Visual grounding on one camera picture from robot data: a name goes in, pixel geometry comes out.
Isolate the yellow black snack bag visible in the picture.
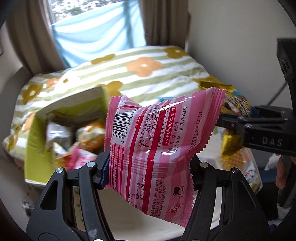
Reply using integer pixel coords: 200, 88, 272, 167
199, 81, 253, 160

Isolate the pink striped snack bag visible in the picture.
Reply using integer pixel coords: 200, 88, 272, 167
104, 87, 225, 226

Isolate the person's right hand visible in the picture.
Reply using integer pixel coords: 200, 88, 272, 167
275, 154, 287, 190

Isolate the waffle print snack bag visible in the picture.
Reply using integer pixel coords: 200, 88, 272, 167
220, 148, 262, 193

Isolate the striped floral blanket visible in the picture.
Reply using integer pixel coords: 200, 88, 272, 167
2, 46, 218, 160

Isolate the green yellow storage box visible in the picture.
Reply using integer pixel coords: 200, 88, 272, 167
24, 86, 110, 186

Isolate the brown right curtain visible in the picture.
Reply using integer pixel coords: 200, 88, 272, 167
139, 0, 190, 49

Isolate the brown curtain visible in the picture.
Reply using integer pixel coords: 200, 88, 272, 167
6, 1, 66, 75
139, 0, 190, 49

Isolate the light blue hanging cloth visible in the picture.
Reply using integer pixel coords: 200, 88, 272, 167
52, 1, 146, 68

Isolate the brown left curtain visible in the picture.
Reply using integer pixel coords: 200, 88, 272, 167
6, 1, 66, 75

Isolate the black cable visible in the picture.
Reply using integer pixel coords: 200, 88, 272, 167
267, 81, 289, 106

